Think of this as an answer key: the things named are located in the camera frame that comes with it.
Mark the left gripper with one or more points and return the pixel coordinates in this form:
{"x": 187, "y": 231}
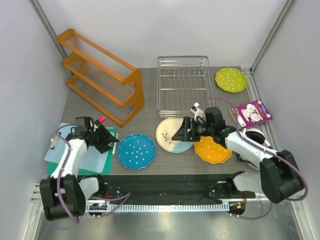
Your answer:
{"x": 107, "y": 138}

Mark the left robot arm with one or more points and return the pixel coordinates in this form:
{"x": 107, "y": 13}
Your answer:
{"x": 63, "y": 195}

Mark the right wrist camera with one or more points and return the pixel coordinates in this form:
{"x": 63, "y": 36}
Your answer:
{"x": 195, "y": 109}

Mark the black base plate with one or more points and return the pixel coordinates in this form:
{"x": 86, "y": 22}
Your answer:
{"x": 174, "y": 189}

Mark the light blue clipboard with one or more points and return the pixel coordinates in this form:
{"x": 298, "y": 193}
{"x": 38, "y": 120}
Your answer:
{"x": 82, "y": 160}

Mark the metal wire dish rack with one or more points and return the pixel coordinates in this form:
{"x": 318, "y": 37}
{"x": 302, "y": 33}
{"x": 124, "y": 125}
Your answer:
{"x": 181, "y": 82}

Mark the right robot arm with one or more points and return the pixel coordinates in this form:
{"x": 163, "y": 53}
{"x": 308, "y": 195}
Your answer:
{"x": 278, "y": 177}

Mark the pink black highlighter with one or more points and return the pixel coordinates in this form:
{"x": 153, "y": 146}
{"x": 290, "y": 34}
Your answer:
{"x": 100, "y": 120}

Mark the cream and blue plate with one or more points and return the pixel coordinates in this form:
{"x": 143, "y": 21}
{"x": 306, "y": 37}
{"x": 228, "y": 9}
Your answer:
{"x": 164, "y": 132}

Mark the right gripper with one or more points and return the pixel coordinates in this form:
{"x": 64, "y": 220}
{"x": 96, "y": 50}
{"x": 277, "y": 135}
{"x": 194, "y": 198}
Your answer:
{"x": 183, "y": 134}

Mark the blue dotted plate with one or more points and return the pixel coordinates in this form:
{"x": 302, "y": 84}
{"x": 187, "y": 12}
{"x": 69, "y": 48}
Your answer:
{"x": 136, "y": 151}

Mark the orange wooden shelf rack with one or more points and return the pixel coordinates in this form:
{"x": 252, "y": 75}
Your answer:
{"x": 106, "y": 81}

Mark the orange dotted plate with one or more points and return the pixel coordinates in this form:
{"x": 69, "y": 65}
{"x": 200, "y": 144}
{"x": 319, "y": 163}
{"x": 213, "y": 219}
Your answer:
{"x": 211, "y": 152}

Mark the green white marker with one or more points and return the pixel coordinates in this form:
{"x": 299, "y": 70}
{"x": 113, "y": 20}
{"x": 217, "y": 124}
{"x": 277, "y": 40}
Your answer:
{"x": 115, "y": 144}

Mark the green folder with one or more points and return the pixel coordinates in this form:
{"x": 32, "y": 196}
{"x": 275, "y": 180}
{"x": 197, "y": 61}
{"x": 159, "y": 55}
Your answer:
{"x": 106, "y": 165}

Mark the white headphones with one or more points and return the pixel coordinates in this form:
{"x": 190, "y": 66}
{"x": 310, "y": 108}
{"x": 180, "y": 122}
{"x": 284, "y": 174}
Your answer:
{"x": 257, "y": 136}

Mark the green dotted plate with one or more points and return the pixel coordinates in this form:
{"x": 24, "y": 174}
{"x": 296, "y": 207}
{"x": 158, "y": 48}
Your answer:
{"x": 231, "y": 80}

